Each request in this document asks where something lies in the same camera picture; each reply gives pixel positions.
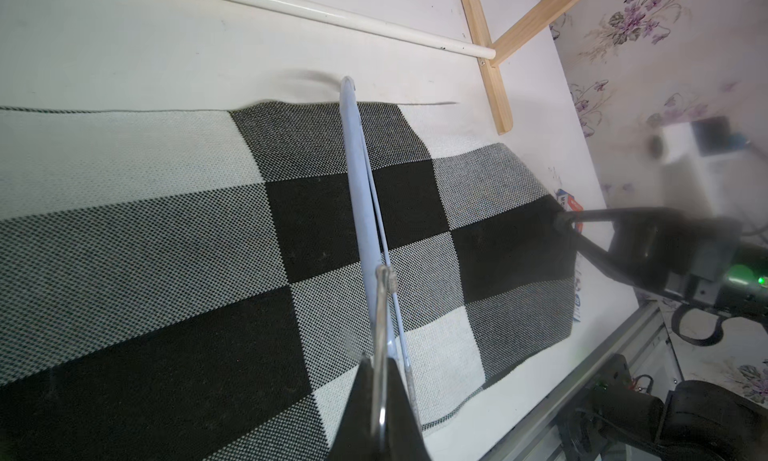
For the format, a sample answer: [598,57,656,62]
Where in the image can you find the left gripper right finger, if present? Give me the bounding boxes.
[383,358,430,461]

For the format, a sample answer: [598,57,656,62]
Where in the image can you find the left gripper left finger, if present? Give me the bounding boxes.
[326,359,376,461]

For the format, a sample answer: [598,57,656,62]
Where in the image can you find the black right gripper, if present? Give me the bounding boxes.
[554,207,742,299]

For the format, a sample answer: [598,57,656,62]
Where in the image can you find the light blue clothes hanger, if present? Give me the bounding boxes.
[339,77,419,452]

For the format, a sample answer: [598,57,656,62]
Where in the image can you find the black white checkered scarf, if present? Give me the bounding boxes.
[1,102,575,460]

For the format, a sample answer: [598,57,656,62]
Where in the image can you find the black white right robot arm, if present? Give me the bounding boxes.
[555,208,767,460]

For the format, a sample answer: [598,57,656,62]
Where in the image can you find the wooden clothes rack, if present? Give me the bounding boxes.
[221,0,581,135]

